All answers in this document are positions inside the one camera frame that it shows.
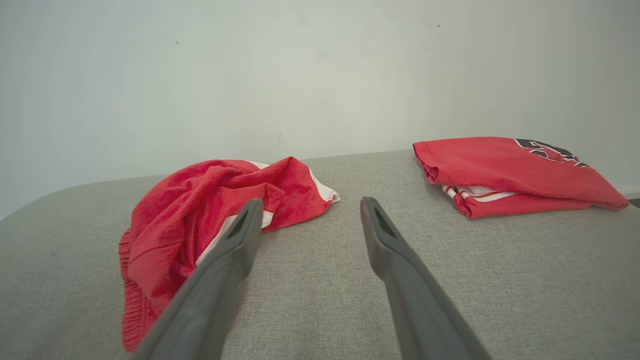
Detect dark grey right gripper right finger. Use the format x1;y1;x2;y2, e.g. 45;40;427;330
360;196;494;360

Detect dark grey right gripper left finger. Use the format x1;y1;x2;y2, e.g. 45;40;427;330
129;198;264;360

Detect red white shorts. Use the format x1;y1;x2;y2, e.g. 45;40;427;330
118;156;341;353

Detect red white jersey shirt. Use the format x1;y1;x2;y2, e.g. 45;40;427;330
413;136;630;220

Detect grey fabric sofa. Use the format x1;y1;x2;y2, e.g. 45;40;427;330
0;149;640;360

